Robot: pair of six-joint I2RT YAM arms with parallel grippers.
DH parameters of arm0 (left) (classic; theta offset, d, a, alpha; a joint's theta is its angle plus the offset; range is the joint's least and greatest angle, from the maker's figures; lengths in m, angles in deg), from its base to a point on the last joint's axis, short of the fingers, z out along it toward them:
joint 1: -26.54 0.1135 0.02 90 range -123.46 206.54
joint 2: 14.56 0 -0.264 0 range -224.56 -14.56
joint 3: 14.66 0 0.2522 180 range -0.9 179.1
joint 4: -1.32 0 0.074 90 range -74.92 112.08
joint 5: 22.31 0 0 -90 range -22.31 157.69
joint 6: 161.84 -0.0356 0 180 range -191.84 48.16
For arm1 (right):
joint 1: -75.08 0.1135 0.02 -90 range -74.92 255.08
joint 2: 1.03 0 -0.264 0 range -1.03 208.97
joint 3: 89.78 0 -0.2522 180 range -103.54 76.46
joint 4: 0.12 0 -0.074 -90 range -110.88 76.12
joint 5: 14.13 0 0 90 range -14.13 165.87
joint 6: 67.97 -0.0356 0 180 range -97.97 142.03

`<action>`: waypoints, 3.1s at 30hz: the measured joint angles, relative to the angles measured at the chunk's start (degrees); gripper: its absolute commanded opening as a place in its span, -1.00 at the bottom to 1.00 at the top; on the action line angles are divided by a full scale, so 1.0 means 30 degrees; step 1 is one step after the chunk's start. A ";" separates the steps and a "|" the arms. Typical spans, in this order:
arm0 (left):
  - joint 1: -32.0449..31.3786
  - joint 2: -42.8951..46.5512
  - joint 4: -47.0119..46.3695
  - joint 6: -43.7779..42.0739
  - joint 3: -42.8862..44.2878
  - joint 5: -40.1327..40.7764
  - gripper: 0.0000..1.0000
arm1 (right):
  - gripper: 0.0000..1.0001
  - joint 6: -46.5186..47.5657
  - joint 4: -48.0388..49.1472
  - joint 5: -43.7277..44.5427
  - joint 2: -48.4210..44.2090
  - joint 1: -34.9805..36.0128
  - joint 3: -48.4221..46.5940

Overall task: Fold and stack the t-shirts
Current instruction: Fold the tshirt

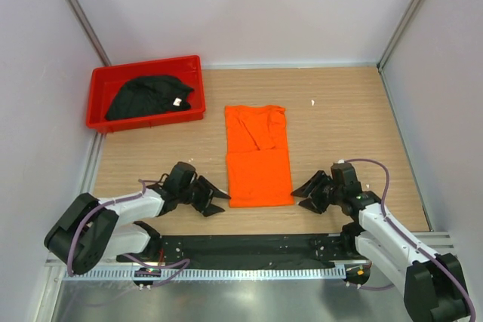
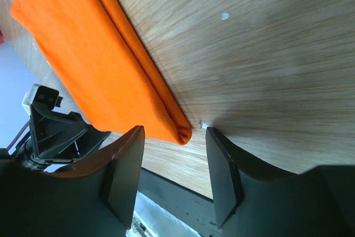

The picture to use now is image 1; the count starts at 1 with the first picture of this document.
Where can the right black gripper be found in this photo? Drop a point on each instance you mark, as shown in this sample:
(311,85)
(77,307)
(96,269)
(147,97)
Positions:
(305,191)

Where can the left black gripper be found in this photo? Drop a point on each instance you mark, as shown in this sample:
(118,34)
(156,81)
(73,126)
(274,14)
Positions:
(208,191)

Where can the orange t shirt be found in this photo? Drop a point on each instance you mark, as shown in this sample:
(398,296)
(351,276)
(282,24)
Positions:
(257,158)

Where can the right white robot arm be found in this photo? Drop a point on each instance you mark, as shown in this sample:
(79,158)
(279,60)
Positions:
(432,284)

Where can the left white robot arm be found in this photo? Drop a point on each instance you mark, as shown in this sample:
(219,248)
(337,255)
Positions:
(93,229)

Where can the black t shirt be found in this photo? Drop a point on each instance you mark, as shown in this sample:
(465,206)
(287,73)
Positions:
(149,95)

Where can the red plastic bin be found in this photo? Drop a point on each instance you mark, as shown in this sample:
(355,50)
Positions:
(107,81)

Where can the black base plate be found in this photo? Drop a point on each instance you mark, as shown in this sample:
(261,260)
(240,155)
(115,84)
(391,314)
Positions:
(267,249)

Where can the slotted cable duct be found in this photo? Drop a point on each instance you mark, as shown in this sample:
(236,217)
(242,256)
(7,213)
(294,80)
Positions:
(137,273)

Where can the left corner aluminium post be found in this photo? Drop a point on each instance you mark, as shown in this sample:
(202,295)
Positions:
(88,30)

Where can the corner aluminium post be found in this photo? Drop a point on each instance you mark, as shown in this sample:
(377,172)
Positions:
(402,26)
(88,30)

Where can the right corner aluminium post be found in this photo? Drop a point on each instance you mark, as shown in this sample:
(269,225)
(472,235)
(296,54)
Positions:
(402,26)

